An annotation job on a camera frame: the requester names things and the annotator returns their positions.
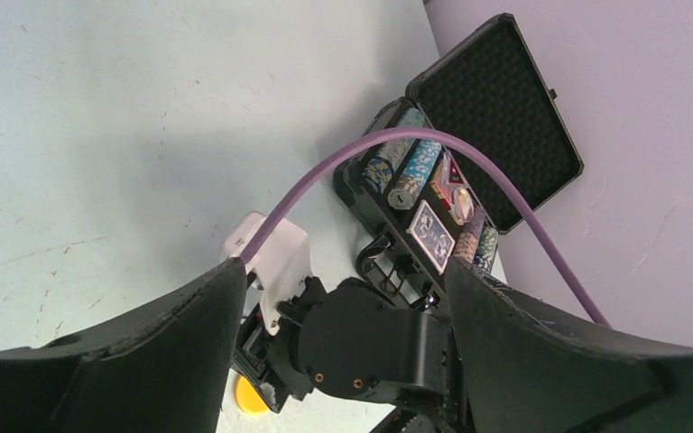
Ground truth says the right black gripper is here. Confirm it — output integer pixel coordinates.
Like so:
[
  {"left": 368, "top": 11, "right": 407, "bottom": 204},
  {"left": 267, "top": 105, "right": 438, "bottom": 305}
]
[{"left": 231, "top": 277, "right": 327, "bottom": 413}]

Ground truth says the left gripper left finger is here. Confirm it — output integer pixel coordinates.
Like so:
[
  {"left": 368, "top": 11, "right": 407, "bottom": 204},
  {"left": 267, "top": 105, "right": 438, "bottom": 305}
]
[{"left": 0, "top": 258, "right": 246, "bottom": 432}]

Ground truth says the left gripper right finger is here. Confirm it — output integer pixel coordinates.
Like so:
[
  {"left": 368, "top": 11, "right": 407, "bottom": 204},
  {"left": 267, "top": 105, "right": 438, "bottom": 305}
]
[{"left": 444, "top": 259, "right": 693, "bottom": 432}]

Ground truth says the clear dealer button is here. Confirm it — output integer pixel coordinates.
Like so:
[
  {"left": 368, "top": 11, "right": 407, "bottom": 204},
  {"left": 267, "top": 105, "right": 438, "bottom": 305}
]
[{"left": 449, "top": 187, "right": 476, "bottom": 226}]

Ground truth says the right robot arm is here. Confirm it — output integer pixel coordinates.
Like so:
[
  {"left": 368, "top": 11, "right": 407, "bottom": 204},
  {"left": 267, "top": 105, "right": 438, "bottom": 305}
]
[{"left": 232, "top": 277, "right": 473, "bottom": 432}]

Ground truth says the yellow disc chip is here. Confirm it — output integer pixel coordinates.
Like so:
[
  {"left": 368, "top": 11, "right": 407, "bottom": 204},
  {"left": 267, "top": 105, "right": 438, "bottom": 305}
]
[{"left": 234, "top": 374, "right": 270, "bottom": 416}]

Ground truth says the brown chip row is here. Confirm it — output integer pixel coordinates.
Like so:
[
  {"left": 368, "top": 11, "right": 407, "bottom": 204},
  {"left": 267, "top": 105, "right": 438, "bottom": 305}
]
[{"left": 452, "top": 207, "right": 487, "bottom": 263}]

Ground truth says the blue card deck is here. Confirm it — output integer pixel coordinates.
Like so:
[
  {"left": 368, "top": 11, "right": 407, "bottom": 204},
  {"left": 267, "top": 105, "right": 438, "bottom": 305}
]
[{"left": 406, "top": 199, "right": 455, "bottom": 274}]

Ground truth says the black poker case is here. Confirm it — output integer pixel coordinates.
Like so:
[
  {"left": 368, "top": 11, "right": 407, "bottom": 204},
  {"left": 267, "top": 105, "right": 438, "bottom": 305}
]
[{"left": 333, "top": 13, "right": 584, "bottom": 295}]

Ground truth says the red card deck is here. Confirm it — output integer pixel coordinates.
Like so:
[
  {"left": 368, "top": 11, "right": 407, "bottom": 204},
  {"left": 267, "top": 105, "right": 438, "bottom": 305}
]
[{"left": 431, "top": 151, "right": 472, "bottom": 211}]

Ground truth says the blue chip row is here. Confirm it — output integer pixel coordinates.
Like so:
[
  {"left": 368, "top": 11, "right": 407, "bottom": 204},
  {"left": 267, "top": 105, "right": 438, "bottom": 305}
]
[{"left": 387, "top": 140, "right": 442, "bottom": 210}]

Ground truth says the green chip row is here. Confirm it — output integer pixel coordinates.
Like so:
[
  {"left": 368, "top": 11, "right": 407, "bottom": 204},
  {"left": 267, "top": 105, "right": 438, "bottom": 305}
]
[{"left": 362, "top": 107, "right": 427, "bottom": 194}]

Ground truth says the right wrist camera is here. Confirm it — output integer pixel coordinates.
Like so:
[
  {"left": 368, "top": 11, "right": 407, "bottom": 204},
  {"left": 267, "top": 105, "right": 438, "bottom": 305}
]
[{"left": 241, "top": 219, "right": 312, "bottom": 336}]

